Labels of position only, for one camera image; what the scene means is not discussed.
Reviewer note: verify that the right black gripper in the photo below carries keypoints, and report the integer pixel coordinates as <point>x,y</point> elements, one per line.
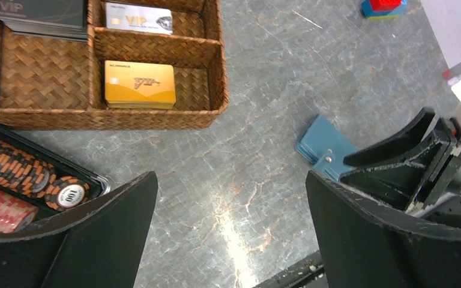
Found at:
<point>419,176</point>

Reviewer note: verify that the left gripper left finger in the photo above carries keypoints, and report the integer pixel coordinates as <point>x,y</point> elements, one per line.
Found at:
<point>97,244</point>

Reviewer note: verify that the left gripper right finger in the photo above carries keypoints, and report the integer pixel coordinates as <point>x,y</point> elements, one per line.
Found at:
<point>365,243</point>

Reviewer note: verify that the blue card holder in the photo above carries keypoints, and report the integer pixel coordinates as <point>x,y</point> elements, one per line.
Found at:
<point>325,147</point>

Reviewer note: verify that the gold VIP card stack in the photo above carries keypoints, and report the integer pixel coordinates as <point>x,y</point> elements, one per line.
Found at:
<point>129,85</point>

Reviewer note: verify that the silver VIP card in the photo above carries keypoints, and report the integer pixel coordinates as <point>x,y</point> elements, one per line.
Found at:
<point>138,18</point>

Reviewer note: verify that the black VIP card stack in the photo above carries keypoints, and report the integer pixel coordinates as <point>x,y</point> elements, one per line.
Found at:
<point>64,20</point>

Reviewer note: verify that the black poker chip case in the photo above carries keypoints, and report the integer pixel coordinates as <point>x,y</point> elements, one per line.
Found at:
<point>98,185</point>

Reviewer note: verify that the orange black chip row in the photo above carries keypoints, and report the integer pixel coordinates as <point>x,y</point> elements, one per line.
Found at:
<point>30,176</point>

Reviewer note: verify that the red blue toy brick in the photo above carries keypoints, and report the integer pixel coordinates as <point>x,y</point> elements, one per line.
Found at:
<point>383,9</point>

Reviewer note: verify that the brown woven divided basket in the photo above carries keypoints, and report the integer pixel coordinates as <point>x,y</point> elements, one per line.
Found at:
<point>54,84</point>

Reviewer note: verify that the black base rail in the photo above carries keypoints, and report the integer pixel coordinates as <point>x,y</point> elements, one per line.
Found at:
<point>308,272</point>

